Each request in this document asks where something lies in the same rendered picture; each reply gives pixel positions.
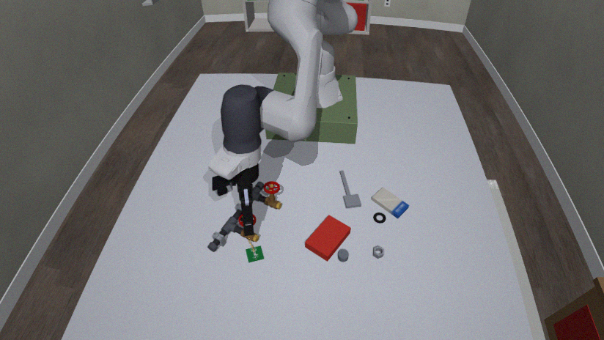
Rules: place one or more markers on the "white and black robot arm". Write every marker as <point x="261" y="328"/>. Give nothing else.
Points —
<point x="291" y="117"/>

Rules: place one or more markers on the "red flat rectangular block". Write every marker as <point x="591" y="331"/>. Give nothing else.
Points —
<point x="326" y="239"/>

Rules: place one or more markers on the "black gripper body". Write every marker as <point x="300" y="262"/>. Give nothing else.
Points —
<point x="246" y="177"/>

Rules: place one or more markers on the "dark grey cylinder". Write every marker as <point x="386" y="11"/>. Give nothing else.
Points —
<point x="343" y="256"/>

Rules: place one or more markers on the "grey hex nut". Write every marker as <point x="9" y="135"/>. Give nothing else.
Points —
<point x="378" y="249"/>

